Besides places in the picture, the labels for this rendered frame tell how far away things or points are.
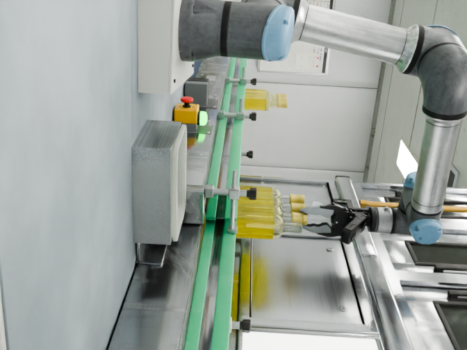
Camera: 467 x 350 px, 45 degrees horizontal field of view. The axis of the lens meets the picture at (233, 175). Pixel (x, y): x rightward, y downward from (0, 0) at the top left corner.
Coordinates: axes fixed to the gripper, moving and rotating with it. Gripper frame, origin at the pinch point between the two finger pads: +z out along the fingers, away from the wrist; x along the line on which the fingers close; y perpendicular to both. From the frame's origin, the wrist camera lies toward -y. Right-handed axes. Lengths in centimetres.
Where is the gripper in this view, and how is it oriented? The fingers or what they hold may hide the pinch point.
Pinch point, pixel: (304, 219)
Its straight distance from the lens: 158.9
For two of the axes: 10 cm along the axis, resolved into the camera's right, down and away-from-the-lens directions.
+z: -10.0, -0.6, 0.2
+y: 0.4, -4.1, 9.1
